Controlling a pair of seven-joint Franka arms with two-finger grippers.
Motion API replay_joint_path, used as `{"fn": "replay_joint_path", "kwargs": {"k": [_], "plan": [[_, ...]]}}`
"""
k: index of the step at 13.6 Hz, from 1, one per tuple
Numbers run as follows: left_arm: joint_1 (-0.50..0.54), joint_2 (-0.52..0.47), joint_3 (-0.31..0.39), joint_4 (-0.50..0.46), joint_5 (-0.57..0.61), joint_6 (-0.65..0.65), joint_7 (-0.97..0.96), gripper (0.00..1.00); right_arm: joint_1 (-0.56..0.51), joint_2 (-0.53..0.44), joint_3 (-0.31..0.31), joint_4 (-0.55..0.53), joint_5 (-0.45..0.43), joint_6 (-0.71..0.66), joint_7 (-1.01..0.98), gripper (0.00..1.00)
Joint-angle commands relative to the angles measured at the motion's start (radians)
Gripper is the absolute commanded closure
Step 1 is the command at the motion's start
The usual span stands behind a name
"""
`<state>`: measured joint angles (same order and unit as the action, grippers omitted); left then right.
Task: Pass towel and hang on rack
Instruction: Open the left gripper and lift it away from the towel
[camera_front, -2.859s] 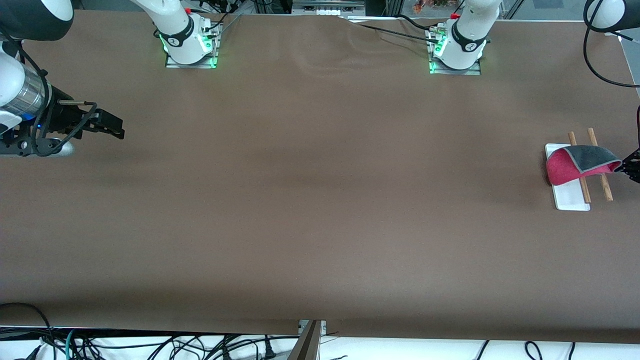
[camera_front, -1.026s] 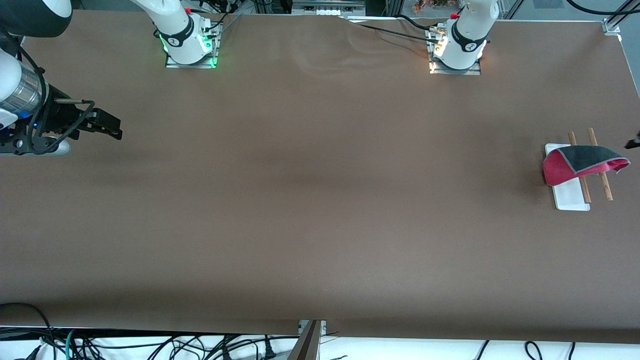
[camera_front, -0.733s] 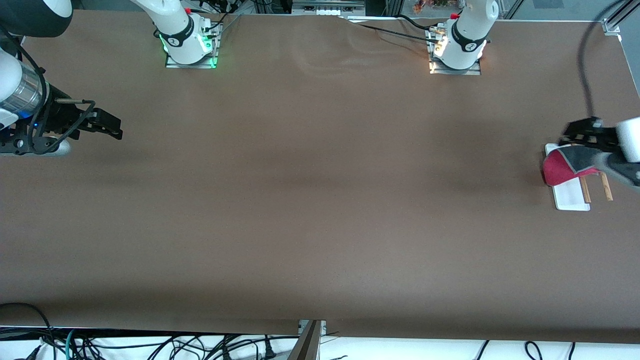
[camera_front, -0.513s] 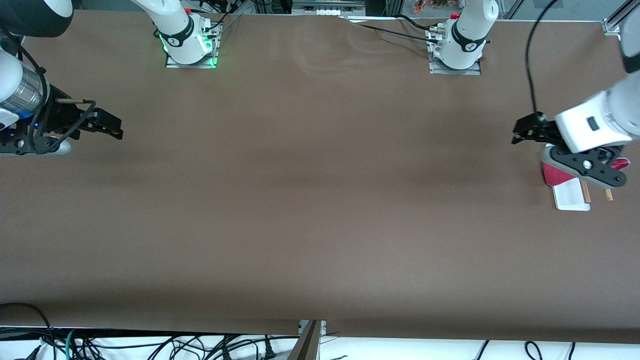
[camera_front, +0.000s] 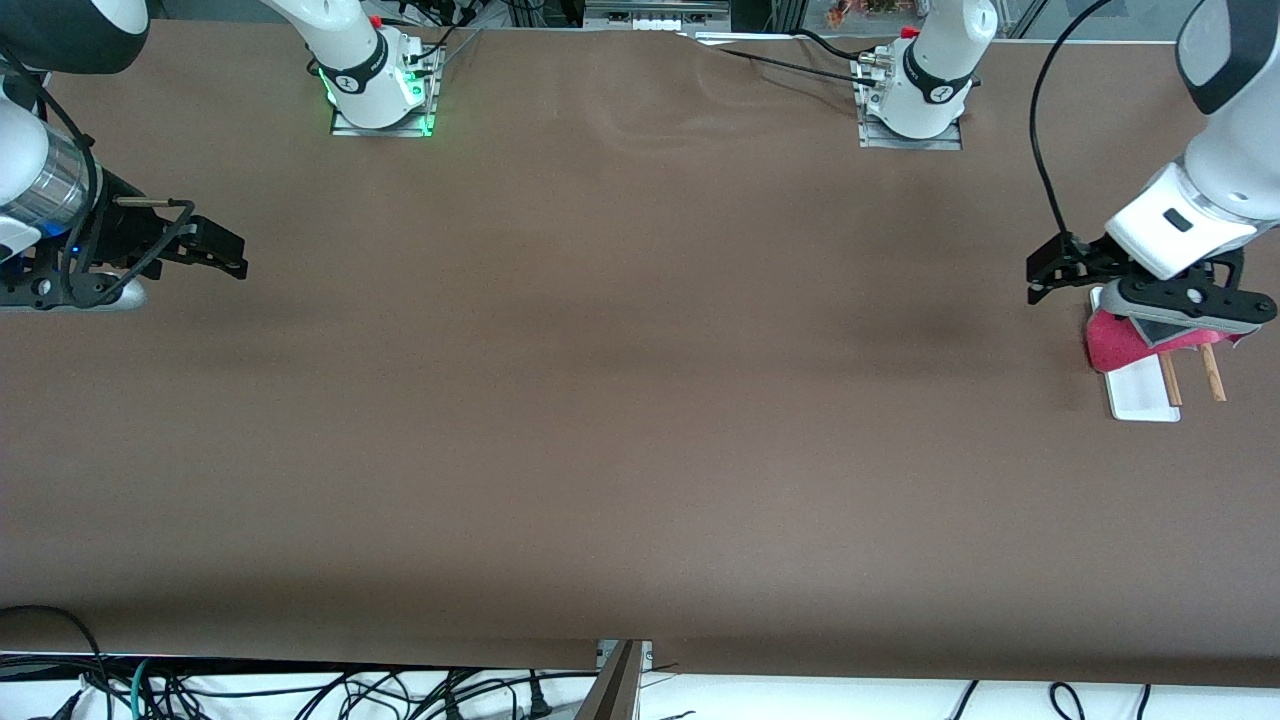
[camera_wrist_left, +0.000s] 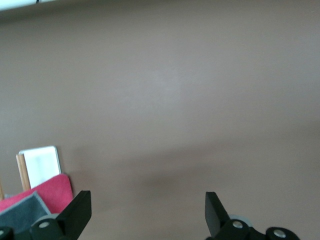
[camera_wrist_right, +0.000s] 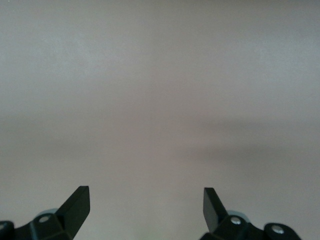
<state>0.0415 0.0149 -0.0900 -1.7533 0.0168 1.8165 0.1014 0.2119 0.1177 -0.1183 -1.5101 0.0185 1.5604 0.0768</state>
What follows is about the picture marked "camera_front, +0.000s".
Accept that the red and grey towel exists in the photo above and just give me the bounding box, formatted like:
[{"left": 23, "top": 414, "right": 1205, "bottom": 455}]
[{"left": 1085, "top": 308, "right": 1251, "bottom": 374}]

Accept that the white power strip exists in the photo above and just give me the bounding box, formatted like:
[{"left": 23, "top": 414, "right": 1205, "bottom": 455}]
[{"left": 585, "top": 0, "right": 731, "bottom": 31}]

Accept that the wooden beam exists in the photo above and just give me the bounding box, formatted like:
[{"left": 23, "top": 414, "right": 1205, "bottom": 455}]
[{"left": 575, "top": 640, "right": 642, "bottom": 720}]

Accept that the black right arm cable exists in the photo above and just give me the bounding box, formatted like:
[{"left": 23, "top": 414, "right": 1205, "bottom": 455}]
[{"left": 0, "top": 50, "right": 196, "bottom": 293}]

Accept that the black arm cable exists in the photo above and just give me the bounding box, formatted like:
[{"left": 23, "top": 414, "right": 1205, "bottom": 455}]
[
  {"left": 1030, "top": 0, "right": 1113, "bottom": 237},
  {"left": 0, "top": 50, "right": 196, "bottom": 293}
]

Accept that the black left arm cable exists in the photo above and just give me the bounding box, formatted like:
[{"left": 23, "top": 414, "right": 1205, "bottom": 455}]
[{"left": 1030, "top": 0, "right": 1113, "bottom": 237}]

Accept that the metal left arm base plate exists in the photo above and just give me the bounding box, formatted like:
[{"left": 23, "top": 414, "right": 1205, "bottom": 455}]
[{"left": 855, "top": 50, "right": 964, "bottom": 151}]

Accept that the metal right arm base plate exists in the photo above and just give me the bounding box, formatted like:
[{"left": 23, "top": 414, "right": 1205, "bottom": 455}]
[{"left": 330, "top": 35, "right": 443, "bottom": 138}]

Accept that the short black table cable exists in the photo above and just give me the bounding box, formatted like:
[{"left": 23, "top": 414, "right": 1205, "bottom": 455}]
[{"left": 795, "top": 28, "right": 876, "bottom": 63}]

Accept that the long black table cable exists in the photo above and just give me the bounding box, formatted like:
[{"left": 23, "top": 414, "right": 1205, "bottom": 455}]
[{"left": 700, "top": 40, "right": 883, "bottom": 87}]

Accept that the thick black floor cable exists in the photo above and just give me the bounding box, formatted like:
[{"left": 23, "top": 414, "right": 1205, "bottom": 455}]
[{"left": 0, "top": 605, "right": 111, "bottom": 701}]

